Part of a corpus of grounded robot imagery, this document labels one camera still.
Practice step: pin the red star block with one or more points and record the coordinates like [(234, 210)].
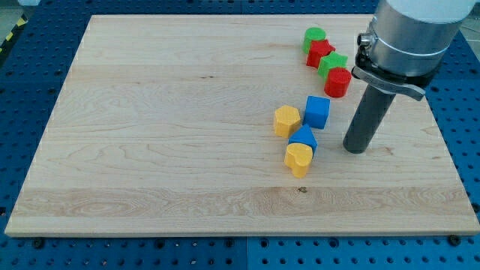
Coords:
[(318, 49)]

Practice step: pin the yellow heart block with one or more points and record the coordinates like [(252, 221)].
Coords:
[(298, 157)]

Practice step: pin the yellow hexagon block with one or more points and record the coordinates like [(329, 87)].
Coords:
[(287, 121)]

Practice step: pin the green cylinder block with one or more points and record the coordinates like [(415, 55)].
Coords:
[(312, 34)]

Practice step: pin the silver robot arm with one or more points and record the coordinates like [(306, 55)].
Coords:
[(399, 54)]

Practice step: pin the black clamp mount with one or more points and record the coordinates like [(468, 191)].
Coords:
[(391, 83)]

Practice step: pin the blue pentagon block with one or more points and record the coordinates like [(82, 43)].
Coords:
[(304, 135)]

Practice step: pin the green star block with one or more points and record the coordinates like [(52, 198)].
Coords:
[(332, 60)]

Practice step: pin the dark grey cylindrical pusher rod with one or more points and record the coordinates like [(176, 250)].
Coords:
[(372, 108)]

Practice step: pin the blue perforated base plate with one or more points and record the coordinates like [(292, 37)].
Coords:
[(36, 61)]

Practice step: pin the red cylinder block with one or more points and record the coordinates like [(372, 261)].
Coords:
[(337, 82)]

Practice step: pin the blue cube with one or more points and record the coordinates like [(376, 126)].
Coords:
[(316, 112)]

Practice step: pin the wooden board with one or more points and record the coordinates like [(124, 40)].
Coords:
[(164, 127)]

